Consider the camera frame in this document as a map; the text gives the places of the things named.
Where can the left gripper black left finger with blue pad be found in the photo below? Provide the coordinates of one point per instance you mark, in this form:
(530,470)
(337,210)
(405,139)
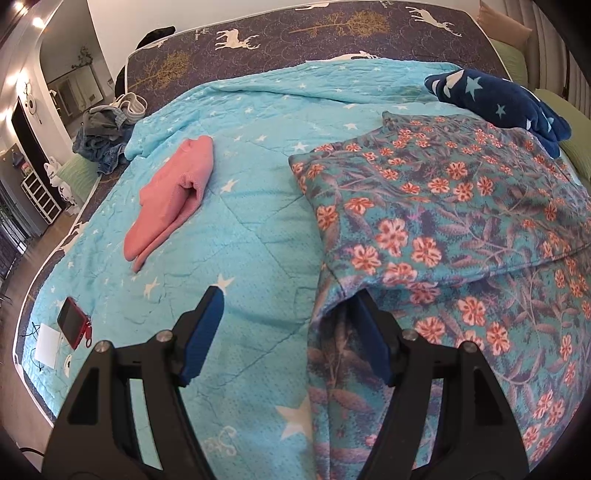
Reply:
(94,435)

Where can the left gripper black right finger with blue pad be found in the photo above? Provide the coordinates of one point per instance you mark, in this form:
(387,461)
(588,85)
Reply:
(477,435)

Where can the teal floral garment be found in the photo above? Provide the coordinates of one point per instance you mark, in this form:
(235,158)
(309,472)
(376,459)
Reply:
(464,232)

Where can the blue denim clothes pile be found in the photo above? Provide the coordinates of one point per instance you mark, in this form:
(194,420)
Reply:
(102,137)

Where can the white paper card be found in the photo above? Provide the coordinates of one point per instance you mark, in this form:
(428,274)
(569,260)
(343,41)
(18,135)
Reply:
(47,346)

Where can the red phone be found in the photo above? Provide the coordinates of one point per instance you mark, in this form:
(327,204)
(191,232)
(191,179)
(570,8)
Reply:
(74,324)

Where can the pink folded garment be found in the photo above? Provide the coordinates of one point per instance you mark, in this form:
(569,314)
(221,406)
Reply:
(173,194)

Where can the white shelf rack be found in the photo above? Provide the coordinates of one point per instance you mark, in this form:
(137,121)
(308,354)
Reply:
(41,198)

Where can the light blue star quilt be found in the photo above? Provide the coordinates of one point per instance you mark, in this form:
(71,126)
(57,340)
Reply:
(254,236)

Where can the light green pillow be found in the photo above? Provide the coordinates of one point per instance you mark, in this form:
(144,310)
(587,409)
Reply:
(80,175)

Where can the white plush toy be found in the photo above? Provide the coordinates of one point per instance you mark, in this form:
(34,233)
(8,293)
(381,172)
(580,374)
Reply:
(51,167)

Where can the green cushion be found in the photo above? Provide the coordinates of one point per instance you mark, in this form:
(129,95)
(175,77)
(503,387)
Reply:
(514,61)
(577,147)

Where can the navy star fleece garment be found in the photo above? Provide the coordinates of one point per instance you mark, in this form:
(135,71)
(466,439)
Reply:
(503,103)

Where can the beige curtain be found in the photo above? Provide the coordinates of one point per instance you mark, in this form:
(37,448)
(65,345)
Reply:
(551,65)

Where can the dark deer pattern mattress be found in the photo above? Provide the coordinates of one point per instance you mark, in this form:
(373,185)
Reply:
(291,36)

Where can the black chair back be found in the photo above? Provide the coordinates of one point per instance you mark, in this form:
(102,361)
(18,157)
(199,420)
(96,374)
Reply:
(150,38)

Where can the beige pillow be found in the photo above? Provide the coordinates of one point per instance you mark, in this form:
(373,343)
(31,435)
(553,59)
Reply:
(503,28)

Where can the white rope bag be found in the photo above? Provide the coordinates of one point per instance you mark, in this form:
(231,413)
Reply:
(132,106)

